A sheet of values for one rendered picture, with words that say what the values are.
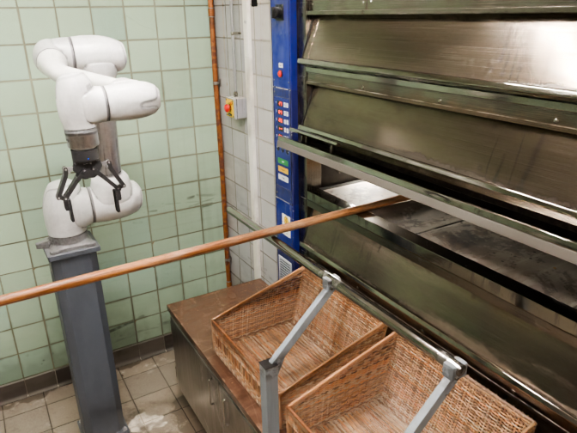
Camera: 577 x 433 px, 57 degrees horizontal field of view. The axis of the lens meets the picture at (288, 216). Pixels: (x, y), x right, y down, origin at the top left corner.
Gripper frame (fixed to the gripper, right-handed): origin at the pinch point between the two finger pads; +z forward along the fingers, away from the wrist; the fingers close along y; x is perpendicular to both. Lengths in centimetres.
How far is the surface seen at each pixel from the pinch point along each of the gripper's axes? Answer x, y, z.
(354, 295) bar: 61, -53, 18
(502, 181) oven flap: 78, -88, -12
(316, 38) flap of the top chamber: -14, -93, -46
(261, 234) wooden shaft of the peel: 14, -50, 15
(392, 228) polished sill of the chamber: 32, -92, 18
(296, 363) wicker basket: 10, -64, 76
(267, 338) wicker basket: -12, -63, 76
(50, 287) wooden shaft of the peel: 13.4, 17.7, 14.3
